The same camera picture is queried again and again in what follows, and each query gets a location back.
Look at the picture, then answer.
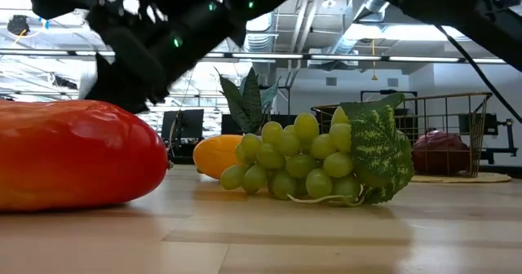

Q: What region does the round wooden board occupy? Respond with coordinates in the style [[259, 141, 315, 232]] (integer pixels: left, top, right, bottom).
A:
[[409, 171, 513, 184]]

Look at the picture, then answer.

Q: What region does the yellow orange mango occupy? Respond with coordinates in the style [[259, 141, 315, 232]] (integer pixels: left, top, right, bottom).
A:
[[192, 134, 246, 181]]

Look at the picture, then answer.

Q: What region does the red orange mango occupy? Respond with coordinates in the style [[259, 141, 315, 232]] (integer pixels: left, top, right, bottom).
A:
[[0, 99, 175, 213]]

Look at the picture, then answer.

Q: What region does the black equipment stand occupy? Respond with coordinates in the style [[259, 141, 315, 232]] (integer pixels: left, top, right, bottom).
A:
[[458, 113, 519, 165]]

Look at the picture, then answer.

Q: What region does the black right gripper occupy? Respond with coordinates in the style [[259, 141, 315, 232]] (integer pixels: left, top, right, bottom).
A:
[[28, 0, 250, 115]]

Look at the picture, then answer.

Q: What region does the green grape bunch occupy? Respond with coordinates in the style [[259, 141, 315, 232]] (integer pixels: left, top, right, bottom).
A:
[[219, 92, 415, 208]]

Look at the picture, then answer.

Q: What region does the black ceiling device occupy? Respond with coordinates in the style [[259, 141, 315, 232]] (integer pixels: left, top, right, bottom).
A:
[[7, 15, 30, 37]]

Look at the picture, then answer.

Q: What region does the black computer monitor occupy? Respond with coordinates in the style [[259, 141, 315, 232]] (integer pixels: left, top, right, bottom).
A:
[[220, 113, 246, 135], [161, 108, 205, 141]]

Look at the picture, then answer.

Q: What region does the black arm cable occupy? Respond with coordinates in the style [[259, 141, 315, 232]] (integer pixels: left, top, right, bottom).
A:
[[434, 23, 522, 124]]

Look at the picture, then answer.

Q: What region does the green artificial plant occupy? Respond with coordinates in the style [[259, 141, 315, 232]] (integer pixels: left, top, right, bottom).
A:
[[215, 66, 282, 135]]

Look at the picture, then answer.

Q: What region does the long ceiling light strip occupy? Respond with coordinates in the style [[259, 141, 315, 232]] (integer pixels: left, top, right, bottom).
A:
[[387, 55, 461, 63], [232, 52, 305, 60], [310, 54, 383, 61]]

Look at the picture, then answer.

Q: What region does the silver ventilation duct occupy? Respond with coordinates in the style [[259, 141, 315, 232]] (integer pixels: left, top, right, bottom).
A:
[[325, 0, 392, 55]]

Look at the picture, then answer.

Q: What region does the gold wire basket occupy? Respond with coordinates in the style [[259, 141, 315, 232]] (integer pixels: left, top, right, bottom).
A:
[[310, 91, 493, 179]]

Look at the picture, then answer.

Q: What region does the dark red fruit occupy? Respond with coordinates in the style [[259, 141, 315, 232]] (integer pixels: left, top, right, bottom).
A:
[[410, 130, 472, 176]]

